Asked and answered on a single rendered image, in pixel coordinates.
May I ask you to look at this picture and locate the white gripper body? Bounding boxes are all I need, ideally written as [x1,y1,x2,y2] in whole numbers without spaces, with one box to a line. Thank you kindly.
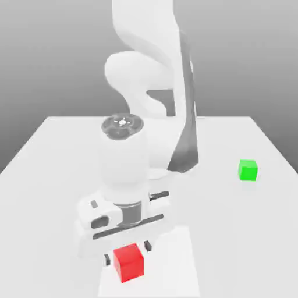
[78,210,175,258]

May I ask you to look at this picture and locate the small red cube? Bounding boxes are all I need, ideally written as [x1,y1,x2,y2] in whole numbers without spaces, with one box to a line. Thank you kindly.
[113,243,146,284]

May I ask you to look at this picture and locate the small green cube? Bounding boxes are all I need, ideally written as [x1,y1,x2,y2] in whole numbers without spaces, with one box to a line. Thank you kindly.
[237,159,258,182]

